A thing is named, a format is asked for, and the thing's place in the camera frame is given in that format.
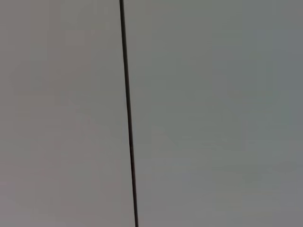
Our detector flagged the thin plain black pole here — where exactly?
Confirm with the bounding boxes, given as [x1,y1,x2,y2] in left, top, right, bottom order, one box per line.
[118,0,140,227]

